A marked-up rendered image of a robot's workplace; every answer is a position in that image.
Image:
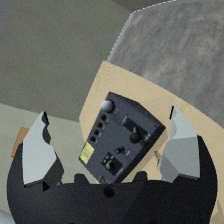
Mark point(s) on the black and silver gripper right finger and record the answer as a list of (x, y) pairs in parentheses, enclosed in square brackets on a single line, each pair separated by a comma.
[(187, 163)]

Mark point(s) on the dark grey control panel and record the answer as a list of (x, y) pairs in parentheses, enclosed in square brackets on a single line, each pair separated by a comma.
[(99, 152)]

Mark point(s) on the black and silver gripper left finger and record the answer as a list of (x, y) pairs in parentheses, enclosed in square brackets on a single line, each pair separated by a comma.
[(34, 169)]

